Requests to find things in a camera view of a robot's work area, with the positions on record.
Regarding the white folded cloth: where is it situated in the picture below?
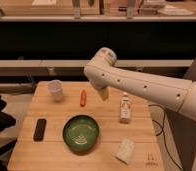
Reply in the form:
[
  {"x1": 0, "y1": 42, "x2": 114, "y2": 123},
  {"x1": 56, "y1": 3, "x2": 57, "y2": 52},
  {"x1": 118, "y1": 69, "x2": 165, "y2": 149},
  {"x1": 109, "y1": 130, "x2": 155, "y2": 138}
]
[{"x1": 116, "y1": 138, "x2": 134, "y2": 165}]

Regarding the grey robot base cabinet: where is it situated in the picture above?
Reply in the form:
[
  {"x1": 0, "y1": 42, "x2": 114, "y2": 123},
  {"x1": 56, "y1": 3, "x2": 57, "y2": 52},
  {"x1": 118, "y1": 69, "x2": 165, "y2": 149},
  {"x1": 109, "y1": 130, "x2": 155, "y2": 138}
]
[{"x1": 166, "y1": 45, "x2": 196, "y2": 171}]

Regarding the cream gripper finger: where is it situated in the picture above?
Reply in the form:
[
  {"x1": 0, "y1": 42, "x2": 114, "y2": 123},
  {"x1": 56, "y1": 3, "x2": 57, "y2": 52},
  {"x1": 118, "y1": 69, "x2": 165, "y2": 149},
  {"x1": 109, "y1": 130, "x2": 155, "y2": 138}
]
[{"x1": 98, "y1": 87, "x2": 109, "y2": 101}]

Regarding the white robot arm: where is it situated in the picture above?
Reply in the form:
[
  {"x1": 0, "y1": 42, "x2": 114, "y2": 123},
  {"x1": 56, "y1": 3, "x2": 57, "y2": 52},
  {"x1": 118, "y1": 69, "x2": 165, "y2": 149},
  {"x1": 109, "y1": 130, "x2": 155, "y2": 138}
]
[{"x1": 84, "y1": 47, "x2": 196, "y2": 121}]

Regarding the black cable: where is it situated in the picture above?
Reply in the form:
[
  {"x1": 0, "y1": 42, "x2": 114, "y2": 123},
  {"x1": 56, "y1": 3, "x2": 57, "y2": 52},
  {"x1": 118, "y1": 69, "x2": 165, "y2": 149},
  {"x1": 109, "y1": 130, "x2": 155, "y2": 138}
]
[{"x1": 148, "y1": 103, "x2": 184, "y2": 171}]

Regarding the white plastic bottle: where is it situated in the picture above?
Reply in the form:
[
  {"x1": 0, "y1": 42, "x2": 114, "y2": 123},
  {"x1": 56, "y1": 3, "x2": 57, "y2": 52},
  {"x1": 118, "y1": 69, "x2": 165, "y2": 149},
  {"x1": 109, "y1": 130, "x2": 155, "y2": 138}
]
[{"x1": 120, "y1": 92, "x2": 131, "y2": 123}]

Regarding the black remote control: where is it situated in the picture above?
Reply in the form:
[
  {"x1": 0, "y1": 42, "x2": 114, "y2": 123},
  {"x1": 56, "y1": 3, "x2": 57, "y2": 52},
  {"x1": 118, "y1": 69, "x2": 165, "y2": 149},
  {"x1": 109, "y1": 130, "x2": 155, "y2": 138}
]
[{"x1": 33, "y1": 118, "x2": 47, "y2": 141}]

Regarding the orange carrot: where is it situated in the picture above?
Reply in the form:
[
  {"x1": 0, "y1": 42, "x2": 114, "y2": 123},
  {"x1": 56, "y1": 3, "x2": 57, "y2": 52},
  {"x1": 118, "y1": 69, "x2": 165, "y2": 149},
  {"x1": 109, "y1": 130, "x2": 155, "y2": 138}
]
[{"x1": 80, "y1": 90, "x2": 87, "y2": 107}]

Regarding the green ceramic bowl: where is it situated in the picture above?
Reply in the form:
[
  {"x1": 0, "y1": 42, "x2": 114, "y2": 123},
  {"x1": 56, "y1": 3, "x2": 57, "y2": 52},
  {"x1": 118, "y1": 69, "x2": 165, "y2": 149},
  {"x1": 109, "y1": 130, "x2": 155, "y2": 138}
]
[{"x1": 62, "y1": 115, "x2": 99, "y2": 153}]

